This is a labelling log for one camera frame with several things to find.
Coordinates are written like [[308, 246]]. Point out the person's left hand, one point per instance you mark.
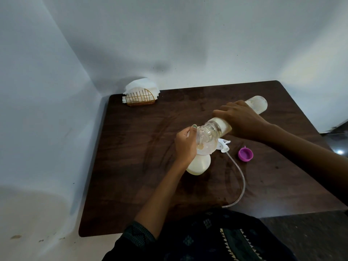
[[185, 146]]

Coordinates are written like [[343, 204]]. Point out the person's right hand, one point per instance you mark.
[[244, 120]]

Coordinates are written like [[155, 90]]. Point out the person's left fingers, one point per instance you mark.
[[191, 130]]

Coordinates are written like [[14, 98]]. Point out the person's right fingers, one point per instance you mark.
[[225, 108]]

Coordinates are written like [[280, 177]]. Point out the clear plastic milk bottle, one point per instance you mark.
[[214, 130]]

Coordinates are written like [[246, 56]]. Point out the breast pump bottle with funnel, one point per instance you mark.
[[199, 164]]

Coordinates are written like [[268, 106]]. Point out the person's right forearm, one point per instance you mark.
[[307, 157]]

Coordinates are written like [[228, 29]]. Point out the person's left forearm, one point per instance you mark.
[[163, 195]]

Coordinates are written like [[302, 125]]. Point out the white pump tube connector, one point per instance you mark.
[[224, 145]]

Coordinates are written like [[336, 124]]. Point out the purple bottle cap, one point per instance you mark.
[[245, 154]]

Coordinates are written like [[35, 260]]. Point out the clear flexible tube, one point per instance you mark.
[[242, 184]]

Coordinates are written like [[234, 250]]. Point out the dark patterned clothing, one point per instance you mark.
[[206, 239]]

